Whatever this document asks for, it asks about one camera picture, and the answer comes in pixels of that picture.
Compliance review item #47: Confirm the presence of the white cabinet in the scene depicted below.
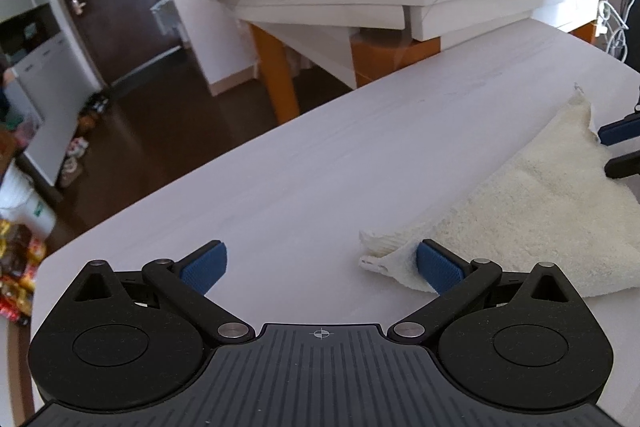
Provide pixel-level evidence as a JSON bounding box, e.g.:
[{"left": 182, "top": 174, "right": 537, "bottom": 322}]
[{"left": 0, "top": 0, "right": 103, "bottom": 188}]

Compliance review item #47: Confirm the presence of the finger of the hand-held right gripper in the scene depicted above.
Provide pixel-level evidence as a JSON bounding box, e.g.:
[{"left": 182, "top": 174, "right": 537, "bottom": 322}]
[
  {"left": 604, "top": 152, "right": 640, "bottom": 180},
  {"left": 597, "top": 111, "right": 640, "bottom": 146}
]

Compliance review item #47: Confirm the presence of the white cable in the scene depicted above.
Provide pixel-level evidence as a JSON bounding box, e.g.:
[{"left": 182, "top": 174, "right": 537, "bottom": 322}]
[{"left": 582, "top": 0, "right": 628, "bottom": 58}]

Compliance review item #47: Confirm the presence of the row of small colourful items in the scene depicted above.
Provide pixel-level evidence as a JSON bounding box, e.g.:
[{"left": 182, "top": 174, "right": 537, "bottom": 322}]
[{"left": 59, "top": 92, "right": 112, "bottom": 188}]

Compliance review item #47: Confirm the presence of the cream terry towel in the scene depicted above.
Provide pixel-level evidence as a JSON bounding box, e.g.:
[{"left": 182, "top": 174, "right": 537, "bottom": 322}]
[{"left": 359, "top": 82, "right": 640, "bottom": 303}]

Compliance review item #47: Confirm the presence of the pile of colourful snack packets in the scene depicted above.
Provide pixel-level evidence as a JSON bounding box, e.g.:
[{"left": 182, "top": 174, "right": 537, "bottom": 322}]
[{"left": 0, "top": 219, "right": 48, "bottom": 325}]

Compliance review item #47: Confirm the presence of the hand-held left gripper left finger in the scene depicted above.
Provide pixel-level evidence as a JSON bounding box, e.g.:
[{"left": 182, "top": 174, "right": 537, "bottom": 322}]
[{"left": 70, "top": 239, "right": 256, "bottom": 345}]

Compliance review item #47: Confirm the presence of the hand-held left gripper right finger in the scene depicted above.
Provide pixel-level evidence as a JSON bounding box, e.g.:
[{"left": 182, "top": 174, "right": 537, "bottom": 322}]
[{"left": 391, "top": 238, "right": 572, "bottom": 345}]

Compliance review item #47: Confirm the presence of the white bucket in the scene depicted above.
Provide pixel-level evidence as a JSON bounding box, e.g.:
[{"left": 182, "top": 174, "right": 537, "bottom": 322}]
[{"left": 0, "top": 167, "right": 57, "bottom": 240}]

